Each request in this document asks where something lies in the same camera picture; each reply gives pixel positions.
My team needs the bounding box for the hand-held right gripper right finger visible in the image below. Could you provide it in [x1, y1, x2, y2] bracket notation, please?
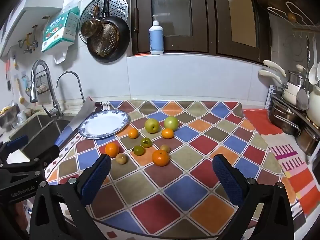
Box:
[212, 154, 294, 240]

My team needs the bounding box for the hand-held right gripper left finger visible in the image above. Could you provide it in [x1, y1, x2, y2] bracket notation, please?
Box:
[29, 153, 112, 240]

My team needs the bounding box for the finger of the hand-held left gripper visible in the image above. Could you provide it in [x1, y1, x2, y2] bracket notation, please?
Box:
[0, 134, 29, 165]
[0, 144, 60, 180]

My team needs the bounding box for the blue rimmed white plate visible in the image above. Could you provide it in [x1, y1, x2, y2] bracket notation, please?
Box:
[78, 110, 131, 140]

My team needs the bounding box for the large orange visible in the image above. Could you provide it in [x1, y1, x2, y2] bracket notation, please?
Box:
[152, 149, 170, 167]

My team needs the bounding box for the green apple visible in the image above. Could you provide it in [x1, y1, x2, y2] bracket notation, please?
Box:
[164, 116, 179, 131]
[144, 118, 160, 134]

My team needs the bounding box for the steel sink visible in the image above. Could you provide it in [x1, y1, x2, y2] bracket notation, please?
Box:
[9, 115, 73, 160]

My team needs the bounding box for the yellow dish brush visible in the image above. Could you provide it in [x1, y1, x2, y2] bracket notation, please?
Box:
[15, 78, 26, 104]

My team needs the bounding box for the colourful diamond tablecloth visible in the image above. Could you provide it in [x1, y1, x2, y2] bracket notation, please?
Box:
[46, 100, 307, 240]

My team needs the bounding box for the tall steel spring faucet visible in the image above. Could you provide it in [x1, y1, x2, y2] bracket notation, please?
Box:
[30, 59, 63, 119]

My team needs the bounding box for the red patterned mat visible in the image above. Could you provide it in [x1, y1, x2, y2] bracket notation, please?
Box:
[244, 109, 320, 217]

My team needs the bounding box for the slim gooseneck faucet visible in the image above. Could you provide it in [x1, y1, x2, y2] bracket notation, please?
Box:
[56, 71, 85, 105]

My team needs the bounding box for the large steel pot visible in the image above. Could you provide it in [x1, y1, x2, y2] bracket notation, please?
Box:
[268, 97, 303, 135]

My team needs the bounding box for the steel pan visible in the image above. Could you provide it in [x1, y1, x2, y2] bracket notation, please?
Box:
[296, 122, 320, 155]

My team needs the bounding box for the white plastic bag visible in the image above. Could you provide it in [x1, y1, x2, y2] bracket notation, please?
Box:
[54, 42, 69, 64]

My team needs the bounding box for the white kettle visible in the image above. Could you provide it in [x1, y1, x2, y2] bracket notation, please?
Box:
[306, 85, 320, 127]

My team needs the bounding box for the green white bag box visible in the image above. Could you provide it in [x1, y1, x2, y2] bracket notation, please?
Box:
[41, 6, 80, 53]

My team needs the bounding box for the steel lidded pot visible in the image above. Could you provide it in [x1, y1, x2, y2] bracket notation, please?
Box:
[287, 64, 308, 86]

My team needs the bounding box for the brass perforated colander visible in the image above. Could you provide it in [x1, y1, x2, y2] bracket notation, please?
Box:
[87, 22, 120, 56]

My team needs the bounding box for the small brass pot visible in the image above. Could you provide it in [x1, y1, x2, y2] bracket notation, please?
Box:
[80, 5, 103, 38]

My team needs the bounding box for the white spoon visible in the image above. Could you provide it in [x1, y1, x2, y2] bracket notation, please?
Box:
[309, 60, 320, 84]

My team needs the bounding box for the black frying pan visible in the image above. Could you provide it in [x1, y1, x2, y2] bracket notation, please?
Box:
[87, 0, 131, 63]

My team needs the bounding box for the blue pump soap bottle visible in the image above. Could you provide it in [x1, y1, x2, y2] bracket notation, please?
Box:
[149, 15, 164, 55]

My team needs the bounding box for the perforated steel steamer plate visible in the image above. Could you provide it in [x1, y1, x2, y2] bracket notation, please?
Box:
[78, 0, 129, 44]

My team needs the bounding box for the black wire basket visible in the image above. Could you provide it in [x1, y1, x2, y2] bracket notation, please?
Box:
[26, 71, 49, 95]

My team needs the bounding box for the dark wooden window frame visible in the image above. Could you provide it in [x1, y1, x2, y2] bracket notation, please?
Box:
[126, 0, 273, 63]

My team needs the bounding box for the white wire rack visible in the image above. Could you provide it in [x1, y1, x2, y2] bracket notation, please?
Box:
[267, 2, 320, 30]

